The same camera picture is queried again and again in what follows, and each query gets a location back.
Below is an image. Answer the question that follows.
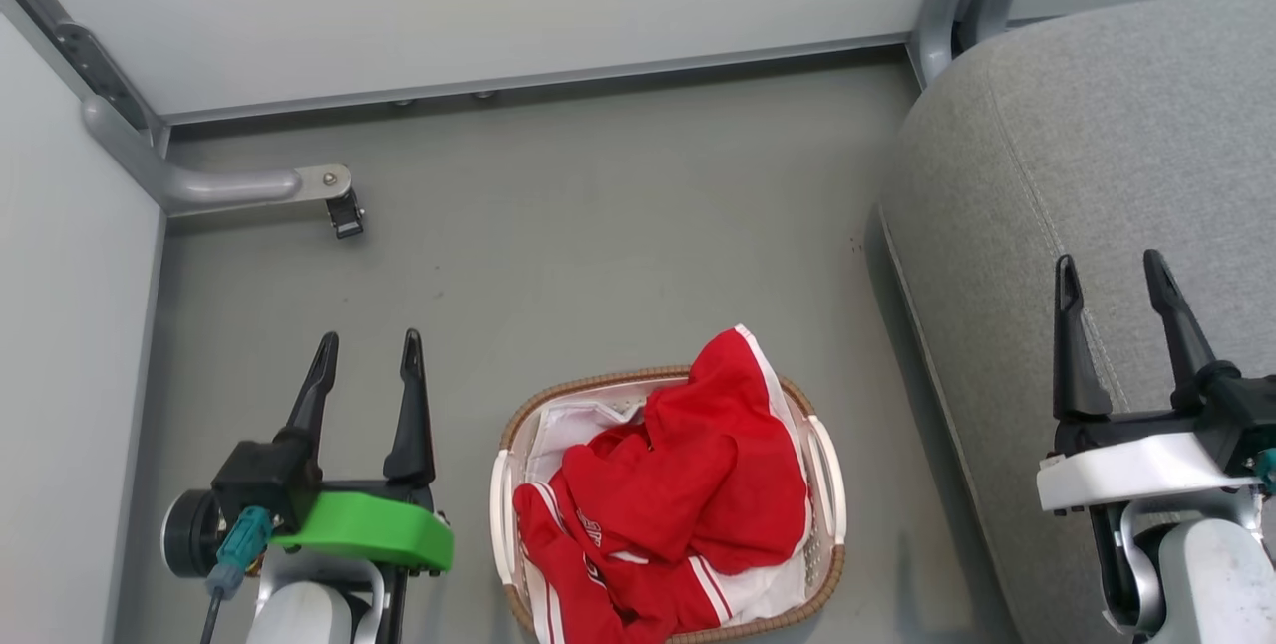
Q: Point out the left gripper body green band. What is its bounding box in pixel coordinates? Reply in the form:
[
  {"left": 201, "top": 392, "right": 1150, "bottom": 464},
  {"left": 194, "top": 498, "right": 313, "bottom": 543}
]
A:
[{"left": 162, "top": 435, "right": 455, "bottom": 581}]

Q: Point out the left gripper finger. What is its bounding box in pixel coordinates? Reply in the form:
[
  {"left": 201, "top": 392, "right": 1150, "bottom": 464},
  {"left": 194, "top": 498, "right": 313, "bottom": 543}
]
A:
[
  {"left": 383, "top": 328, "right": 437, "bottom": 487},
  {"left": 284, "top": 330, "right": 340, "bottom": 448}
]

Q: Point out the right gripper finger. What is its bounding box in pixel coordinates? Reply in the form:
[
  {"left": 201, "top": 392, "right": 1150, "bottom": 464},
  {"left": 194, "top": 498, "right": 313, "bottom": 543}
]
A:
[
  {"left": 1143, "top": 248, "right": 1217, "bottom": 413},
  {"left": 1053, "top": 255, "right": 1113, "bottom": 423}
]

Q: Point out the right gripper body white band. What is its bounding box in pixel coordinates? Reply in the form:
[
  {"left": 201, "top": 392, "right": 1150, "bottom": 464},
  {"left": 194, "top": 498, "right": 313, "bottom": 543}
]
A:
[{"left": 1037, "top": 360, "right": 1276, "bottom": 515}]

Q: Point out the red and white clothing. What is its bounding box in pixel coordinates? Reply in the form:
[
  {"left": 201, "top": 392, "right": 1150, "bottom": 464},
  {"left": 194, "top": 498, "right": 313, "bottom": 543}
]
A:
[{"left": 513, "top": 325, "right": 810, "bottom": 644}]

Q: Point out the white basket liner cloth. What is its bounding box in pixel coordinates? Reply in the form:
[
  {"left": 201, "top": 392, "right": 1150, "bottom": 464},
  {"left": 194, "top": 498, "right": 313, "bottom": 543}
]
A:
[{"left": 523, "top": 377, "right": 810, "bottom": 644}]

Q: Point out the white plastic laundry basket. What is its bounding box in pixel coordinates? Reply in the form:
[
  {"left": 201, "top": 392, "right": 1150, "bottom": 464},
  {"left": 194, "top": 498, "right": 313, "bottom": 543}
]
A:
[{"left": 488, "top": 365, "right": 848, "bottom": 644}]

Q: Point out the teal connector left gripper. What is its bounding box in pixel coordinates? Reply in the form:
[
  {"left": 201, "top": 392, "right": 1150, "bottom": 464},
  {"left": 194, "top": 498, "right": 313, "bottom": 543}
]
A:
[{"left": 206, "top": 506, "right": 273, "bottom": 597}]

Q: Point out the black caster wheel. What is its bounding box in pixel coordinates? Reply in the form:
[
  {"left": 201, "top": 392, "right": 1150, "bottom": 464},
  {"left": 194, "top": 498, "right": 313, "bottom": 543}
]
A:
[{"left": 327, "top": 190, "right": 366, "bottom": 240}]

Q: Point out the grey fabric sofa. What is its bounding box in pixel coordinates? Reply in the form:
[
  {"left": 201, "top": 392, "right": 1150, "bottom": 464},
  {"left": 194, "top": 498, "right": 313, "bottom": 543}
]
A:
[{"left": 877, "top": 0, "right": 1276, "bottom": 644}]

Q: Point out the grey partition foot with caster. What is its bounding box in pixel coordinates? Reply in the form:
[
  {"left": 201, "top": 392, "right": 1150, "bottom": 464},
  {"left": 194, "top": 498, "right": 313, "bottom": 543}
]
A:
[{"left": 82, "top": 94, "right": 353, "bottom": 218}]

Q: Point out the grey partition bottom rail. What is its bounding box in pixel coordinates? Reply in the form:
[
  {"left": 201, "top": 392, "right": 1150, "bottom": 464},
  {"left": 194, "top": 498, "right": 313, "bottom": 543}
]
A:
[{"left": 159, "top": 31, "right": 913, "bottom": 127}]

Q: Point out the dark grey partition corner post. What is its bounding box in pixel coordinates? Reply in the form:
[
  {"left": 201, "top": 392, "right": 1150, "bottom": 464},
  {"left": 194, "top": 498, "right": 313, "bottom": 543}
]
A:
[{"left": 0, "top": 0, "right": 168, "bottom": 149}]

